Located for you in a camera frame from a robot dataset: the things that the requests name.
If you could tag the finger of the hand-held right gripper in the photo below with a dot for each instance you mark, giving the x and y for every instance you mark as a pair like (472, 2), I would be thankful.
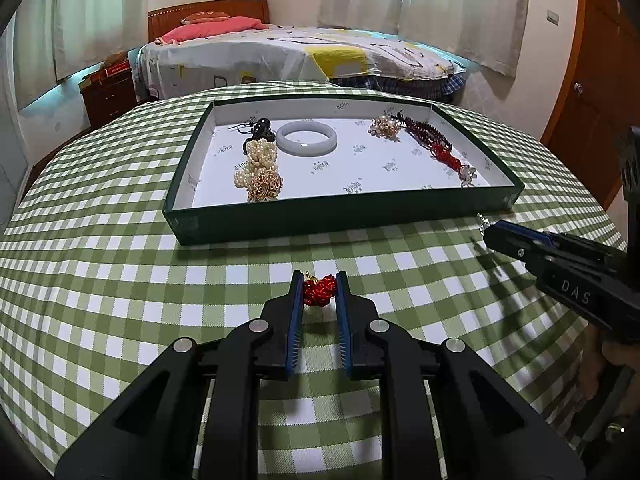
(530, 232)
(515, 246)

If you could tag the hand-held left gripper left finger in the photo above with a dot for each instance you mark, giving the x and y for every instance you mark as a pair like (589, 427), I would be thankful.
(296, 320)

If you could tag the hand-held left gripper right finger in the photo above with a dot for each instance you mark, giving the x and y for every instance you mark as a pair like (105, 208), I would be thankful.
(344, 325)

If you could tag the red knot gold charm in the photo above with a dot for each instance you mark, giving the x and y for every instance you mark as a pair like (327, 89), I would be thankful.
(320, 292)

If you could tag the silver rhinestone brooch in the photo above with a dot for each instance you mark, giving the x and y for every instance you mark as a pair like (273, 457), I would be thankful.
(482, 221)

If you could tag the dark green box tray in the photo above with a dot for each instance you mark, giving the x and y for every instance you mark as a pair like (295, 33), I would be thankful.
(300, 225)

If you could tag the pale jade bangle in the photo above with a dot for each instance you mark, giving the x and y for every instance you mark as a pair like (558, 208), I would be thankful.
(306, 147)

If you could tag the gold pearl flower brooch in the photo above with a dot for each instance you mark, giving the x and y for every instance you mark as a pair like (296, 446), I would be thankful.
(385, 127)

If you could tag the black chair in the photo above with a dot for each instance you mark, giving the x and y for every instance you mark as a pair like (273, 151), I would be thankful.
(630, 165)

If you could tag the round door knob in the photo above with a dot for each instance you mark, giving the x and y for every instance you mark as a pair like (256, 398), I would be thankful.
(579, 88)

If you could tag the brown wooden door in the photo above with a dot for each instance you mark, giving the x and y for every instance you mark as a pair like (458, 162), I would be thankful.
(595, 85)

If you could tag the wooden bed patterned bedspread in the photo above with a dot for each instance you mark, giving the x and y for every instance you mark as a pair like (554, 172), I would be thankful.
(280, 57)

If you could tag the dark wooden nightstand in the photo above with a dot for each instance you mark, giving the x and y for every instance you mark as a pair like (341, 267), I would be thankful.
(107, 100)

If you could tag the pink pillow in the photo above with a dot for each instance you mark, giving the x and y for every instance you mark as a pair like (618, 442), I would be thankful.
(210, 29)

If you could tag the red box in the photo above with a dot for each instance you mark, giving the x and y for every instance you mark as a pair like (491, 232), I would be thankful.
(116, 69)

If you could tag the flat gold box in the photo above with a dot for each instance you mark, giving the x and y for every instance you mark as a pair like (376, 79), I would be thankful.
(92, 80)

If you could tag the orange pillow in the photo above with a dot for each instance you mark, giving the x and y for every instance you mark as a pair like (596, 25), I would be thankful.
(205, 16)

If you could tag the brown plush toy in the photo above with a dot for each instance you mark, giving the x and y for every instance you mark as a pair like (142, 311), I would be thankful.
(116, 58)

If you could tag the white wardrobe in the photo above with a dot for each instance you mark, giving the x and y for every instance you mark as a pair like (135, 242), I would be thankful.
(12, 125)

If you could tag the white wall switch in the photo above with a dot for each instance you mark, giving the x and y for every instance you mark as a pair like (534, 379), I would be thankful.
(552, 16)

